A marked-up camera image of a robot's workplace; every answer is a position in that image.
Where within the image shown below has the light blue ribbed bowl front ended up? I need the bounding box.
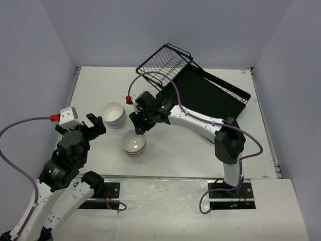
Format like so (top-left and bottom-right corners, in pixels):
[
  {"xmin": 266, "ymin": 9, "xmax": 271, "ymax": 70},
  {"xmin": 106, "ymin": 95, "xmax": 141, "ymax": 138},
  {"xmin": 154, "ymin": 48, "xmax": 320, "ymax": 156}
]
[{"xmin": 104, "ymin": 108, "xmax": 126, "ymax": 126}]

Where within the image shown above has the beige leaf pattern bowl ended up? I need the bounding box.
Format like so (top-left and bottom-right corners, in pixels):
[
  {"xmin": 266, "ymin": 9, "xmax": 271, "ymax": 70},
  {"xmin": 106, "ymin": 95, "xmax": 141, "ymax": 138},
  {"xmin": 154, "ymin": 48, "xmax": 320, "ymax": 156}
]
[{"xmin": 123, "ymin": 144, "xmax": 146, "ymax": 155}]

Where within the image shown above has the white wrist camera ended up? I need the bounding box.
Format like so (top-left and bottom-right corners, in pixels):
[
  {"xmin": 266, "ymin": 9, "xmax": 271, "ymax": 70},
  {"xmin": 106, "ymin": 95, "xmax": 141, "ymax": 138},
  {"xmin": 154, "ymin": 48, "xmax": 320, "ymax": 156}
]
[
  {"xmin": 125, "ymin": 95, "xmax": 140, "ymax": 113},
  {"xmin": 50, "ymin": 106, "xmax": 84, "ymax": 130}
]

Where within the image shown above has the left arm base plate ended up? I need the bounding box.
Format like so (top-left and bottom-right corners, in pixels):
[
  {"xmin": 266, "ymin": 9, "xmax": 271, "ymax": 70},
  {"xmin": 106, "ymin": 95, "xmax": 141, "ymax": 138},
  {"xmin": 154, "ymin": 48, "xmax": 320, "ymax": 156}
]
[{"xmin": 78, "ymin": 182, "xmax": 120, "ymax": 210}]

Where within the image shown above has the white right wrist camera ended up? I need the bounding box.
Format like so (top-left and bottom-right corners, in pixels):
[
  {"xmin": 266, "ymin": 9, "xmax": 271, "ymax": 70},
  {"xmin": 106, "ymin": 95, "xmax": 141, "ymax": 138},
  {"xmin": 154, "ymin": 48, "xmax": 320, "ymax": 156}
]
[{"xmin": 125, "ymin": 95, "xmax": 140, "ymax": 113}]

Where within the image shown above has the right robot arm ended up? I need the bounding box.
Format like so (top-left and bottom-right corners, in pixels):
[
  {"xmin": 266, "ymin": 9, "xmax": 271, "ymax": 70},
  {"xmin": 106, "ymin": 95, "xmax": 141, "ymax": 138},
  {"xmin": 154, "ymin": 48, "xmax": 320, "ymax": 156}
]
[{"xmin": 128, "ymin": 91, "xmax": 245, "ymax": 197}]

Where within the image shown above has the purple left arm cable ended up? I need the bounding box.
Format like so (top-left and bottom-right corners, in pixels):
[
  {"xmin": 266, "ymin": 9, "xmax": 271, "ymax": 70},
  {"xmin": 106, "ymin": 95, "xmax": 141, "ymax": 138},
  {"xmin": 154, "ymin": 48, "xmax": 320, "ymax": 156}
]
[{"xmin": 0, "ymin": 115, "xmax": 127, "ymax": 236}]

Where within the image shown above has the orange flower beige bowl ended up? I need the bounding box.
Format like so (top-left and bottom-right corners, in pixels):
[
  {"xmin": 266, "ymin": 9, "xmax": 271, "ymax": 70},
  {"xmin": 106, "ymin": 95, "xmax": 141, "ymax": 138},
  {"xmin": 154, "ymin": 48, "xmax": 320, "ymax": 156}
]
[{"xmin": 125, "ymin": 149, "xmax": 145, "ymax": 157}]

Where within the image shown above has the light blue ribbed bowl back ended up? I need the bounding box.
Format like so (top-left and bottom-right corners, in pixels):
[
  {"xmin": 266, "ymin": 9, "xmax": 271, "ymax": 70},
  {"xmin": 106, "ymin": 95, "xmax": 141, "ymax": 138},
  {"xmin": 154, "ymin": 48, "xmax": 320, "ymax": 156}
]
[{"xmin": 102, "ymin": 102, "xmax": 125, "ymax": 124}]

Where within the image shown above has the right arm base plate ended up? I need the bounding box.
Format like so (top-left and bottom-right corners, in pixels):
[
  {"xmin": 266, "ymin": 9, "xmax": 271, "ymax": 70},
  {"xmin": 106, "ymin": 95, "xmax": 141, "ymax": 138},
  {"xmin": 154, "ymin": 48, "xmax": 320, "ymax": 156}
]
[{"xmin": 209, "ymin": 181, "xmax": 256, "ymax": 210}]

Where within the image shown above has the light blue ribbed bowl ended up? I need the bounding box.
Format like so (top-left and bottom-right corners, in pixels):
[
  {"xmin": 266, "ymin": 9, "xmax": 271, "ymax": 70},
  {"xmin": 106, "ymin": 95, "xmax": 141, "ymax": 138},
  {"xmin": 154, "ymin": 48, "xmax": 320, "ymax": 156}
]
[
  {"xmin": 102, "ymin": 102, "xmax": 125, "ymax": 124},
  {"xmin": 106, "ymin": 115, "xmax": 127, "ymax": 129},
  {"xmin": 104, "ymin": 108, "xmax": 126, "ymax": 126}
]

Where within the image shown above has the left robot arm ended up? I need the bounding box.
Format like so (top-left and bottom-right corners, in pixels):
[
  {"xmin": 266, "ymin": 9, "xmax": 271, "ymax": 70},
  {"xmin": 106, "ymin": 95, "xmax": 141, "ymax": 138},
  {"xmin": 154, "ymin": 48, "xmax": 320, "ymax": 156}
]
[{"xmin": 1, "ymin": 113, "xmax": 106, "ymax": 240}]

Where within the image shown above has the beige floral bowl back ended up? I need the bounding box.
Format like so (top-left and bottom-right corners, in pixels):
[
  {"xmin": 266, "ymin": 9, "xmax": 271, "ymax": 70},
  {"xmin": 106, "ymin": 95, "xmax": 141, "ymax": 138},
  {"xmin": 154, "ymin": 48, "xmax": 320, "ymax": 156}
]
[{"xmin": 121, "ymin": 129, "xmax": 146, "ymax": 149}]

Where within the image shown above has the black wire dish rack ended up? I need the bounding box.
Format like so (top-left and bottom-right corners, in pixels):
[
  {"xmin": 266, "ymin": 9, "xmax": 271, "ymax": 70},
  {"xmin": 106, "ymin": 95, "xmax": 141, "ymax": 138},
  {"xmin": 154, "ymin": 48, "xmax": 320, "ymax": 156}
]
[{"xmin": 135, "ymin": 44, "xmax": 251, "ymax": 121}]

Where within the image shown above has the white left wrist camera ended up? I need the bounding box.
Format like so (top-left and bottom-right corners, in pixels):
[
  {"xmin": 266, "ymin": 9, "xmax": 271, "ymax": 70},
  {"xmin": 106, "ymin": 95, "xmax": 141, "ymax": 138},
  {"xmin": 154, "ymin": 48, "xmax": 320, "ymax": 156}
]
[{"xmin": 50, "ymin": 106, "xmax": 84, "ymax": 130}]

